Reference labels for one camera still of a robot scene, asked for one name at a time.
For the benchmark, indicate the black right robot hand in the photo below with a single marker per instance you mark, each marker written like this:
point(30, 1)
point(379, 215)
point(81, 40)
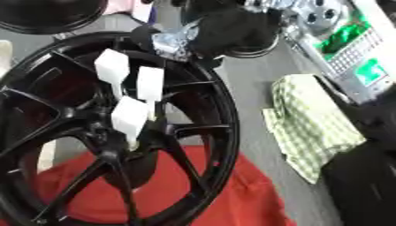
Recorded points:
point(234, 28)

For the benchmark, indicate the black spoked wheel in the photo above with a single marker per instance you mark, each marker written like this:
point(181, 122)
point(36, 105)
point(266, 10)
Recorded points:
point(203, 97)

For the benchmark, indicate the black round wheel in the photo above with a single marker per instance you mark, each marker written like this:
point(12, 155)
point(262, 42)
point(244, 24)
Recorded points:
point(49, 13)

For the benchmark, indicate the green white checked cloth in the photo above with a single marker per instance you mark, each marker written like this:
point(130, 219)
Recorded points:
point(309, 123)

